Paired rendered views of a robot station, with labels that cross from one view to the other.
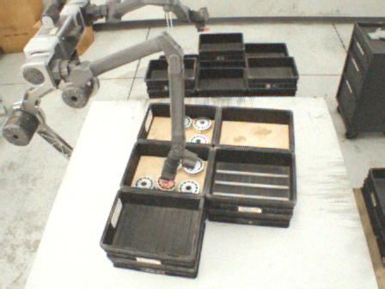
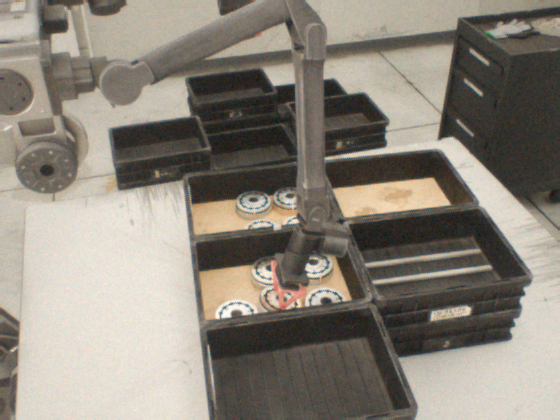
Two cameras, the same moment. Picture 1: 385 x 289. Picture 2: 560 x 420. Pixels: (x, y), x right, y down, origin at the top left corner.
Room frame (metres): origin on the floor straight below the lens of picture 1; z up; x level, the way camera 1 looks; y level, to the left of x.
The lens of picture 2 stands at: (0.02, 0.58, 1.96)
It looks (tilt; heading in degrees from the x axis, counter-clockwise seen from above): 38 degrees down; 335
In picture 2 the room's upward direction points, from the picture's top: straight up
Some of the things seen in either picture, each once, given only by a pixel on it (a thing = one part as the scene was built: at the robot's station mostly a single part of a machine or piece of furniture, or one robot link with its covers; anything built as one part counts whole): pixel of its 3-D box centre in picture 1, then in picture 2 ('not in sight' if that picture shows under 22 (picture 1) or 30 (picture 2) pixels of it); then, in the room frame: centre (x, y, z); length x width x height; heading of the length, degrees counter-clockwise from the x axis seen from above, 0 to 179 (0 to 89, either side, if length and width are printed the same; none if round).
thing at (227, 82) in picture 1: (222, 94); (252, 176); (2.28, -0.31, 0.31); 0.40 x 0.30 x 0.34; 81
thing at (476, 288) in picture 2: (252, 175); (432, 252); (0.95, -0.27, 0.92); 0.40 x 0.30 x 0.02; 76
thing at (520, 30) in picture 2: (382, 33); (509, 28); (2.12, -1.53, 0.88); 0.25 x 0.19 x 0.03; 81
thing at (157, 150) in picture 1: (168, 174); (276, 287); (1.05, 0.12, 0.87); 0.40 x 0.30 x 0.11; 76
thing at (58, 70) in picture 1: (61, 69); (69, 76); (1.18, 0.48, 1.45); 0.09 x 0.08 x 0.12; 171
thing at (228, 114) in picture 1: (254, 135); (392, 199); (1.24, -0.34, 0.87); 0.40 x 0.30 x 0.11; 76
